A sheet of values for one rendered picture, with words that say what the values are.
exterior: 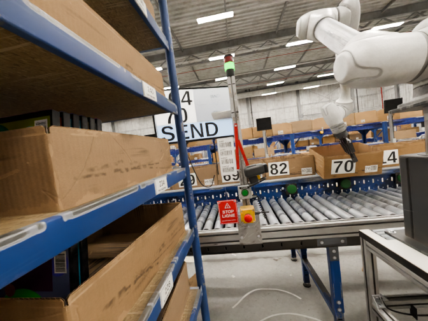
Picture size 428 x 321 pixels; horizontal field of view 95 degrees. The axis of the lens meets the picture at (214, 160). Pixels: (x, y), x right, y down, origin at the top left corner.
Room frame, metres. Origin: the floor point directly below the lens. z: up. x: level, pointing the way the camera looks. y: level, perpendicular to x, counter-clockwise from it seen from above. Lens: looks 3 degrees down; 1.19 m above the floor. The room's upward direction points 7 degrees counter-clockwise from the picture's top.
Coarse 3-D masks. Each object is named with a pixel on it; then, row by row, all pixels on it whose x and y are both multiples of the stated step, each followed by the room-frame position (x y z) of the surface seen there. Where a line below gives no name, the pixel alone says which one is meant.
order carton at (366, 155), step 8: (360, 144) 1.58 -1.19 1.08; (312, 152) 1.59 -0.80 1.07; (320, 152) 1.66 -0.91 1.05; (328, 152) 1.65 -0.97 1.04; (336, 152) 1.65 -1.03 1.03; (344, 152) 1.64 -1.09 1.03; (360, 152) 1.59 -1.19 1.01; (368, 152) 1.34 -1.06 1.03; (376, 152) 1.34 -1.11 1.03; (320, 160) 1.44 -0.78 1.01; (328, 160) 1.39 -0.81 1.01; (360, 160) 1.36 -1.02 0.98; (368, 160) 1.36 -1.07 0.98; (376, 160) 1.35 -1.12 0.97; (320, 168) 1.46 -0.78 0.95; (328, 168) 1.40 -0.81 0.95; (360, 168) 1.38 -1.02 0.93; (320, 176) 1.47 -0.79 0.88; (328, 176) 1.41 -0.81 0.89; (336, 176) 1.41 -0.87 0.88; (344, 176) 1.40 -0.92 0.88
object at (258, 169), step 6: (246, 168) 0.96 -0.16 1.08; (252, 168) 0.96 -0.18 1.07; (258, 168) 0.95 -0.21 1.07; (264, 168) 0.95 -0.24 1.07; (246, 174) 0.96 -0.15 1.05; (252, 174) 0.96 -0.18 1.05; (258, 174) 0.96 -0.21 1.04; (252, 180) 0.97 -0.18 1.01; (258, 180) 0.97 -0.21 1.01; (252, 186) 0.97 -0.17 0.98
